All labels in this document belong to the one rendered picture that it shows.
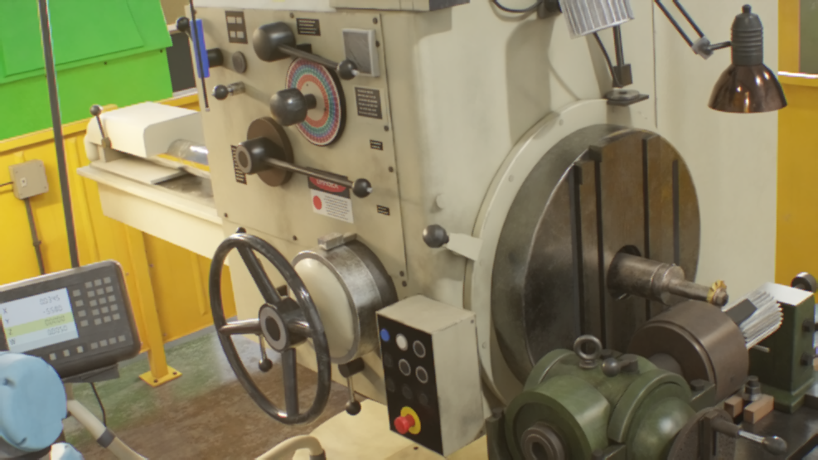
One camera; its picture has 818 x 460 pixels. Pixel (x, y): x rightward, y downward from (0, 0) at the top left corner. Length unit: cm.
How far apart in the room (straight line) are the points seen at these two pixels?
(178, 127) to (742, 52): 195
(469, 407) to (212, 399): 286
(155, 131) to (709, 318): 201
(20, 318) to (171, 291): 244
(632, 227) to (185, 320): 316
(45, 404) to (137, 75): 479
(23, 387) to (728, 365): 114
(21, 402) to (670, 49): 152
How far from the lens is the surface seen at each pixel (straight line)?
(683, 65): 232
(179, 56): 1017
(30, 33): 570
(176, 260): 479
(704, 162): 244
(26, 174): 435
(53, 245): 452
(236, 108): 224
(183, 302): 486
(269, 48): 197
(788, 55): 802
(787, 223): 427
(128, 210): 361
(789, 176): 421
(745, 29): 197
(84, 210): 454
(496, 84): 187
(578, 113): 201
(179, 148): 330
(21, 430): 132
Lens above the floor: 207
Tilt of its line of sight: 19 degrees down
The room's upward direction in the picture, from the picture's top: 6 degrees counter-clockwise
